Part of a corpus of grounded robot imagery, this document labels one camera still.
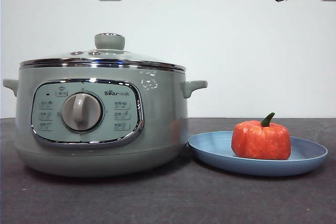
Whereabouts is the orange pumpkin with green stem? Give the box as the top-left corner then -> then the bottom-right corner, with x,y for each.
230,112 -> 292,161

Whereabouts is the glass lid with green knob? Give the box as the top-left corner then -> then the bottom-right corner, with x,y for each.
20,33 -> 186,71

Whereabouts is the pale green electric steamer pot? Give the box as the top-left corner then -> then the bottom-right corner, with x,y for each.
2,62 -> 208,177

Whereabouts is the blue round plate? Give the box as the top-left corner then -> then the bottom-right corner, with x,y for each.
187,131 -> 329,177

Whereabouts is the grey round control dial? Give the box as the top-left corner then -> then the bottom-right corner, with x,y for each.
60,92 -> 103,132

